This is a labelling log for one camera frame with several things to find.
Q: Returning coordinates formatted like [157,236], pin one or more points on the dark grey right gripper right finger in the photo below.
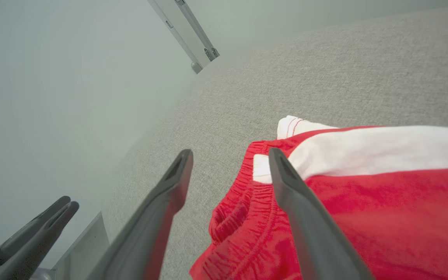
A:
[313,233]

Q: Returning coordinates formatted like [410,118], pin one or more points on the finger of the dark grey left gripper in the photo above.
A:
[25,229]
[33,249]

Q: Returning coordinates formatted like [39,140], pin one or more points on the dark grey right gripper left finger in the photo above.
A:
[146,233]

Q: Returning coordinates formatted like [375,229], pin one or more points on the red shorts with white stripes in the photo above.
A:
[383,217]

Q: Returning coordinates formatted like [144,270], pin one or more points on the grey metal frame post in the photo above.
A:
[185,27]

